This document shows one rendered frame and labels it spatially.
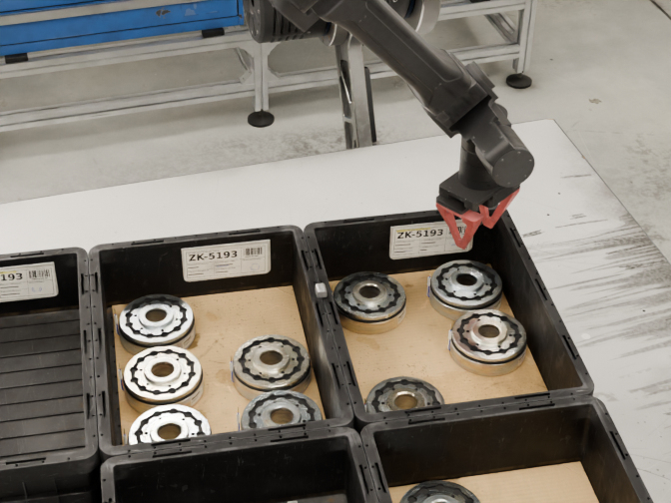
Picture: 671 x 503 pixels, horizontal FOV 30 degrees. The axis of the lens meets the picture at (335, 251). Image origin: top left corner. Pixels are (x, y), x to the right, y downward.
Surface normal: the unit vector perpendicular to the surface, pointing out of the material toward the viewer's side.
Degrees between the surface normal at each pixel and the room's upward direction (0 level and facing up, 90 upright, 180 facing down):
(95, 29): 90
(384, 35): 107
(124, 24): 90
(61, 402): 0
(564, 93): 0
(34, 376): 0
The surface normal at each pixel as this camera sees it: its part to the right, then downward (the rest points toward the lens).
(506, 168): 0.29, 0.59
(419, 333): 0.01, -0.79
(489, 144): -0.57, -0.45
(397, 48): 0.50, 0.74
